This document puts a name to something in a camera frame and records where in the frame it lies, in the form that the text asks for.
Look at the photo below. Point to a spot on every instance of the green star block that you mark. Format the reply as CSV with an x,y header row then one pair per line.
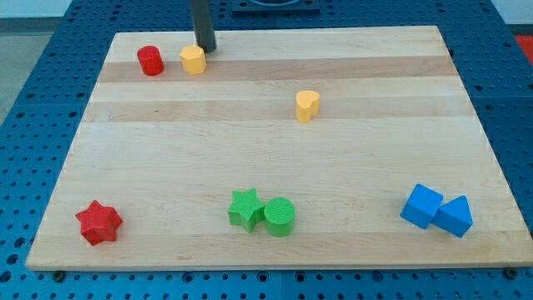
x,y
246,209

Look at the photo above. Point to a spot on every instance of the blue cube block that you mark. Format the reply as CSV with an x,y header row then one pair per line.
x,y
421,206

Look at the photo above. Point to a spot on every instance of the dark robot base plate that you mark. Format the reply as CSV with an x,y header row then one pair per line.
x,y
275,6

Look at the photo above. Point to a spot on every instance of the green cylinder block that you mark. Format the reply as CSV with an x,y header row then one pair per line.
x,y
279,215

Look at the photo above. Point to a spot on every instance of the light wooden board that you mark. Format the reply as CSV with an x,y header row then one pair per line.
x,y
167,151

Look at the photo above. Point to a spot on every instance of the red cylinder block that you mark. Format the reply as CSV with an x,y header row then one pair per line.
x,y
150,60

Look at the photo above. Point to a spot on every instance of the yellow heart block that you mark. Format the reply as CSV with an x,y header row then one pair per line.
x,y
307,105

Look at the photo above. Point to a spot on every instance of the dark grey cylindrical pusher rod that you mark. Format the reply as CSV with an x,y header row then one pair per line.
x,y
203,25

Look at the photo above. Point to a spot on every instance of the red star block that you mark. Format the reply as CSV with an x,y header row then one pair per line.
x,y
99,223

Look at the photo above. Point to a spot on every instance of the blue triangular prism block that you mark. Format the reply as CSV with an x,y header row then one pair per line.
x,y
454,216

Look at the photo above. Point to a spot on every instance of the yellow hexagon block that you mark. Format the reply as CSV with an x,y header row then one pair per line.
x,y
193,60

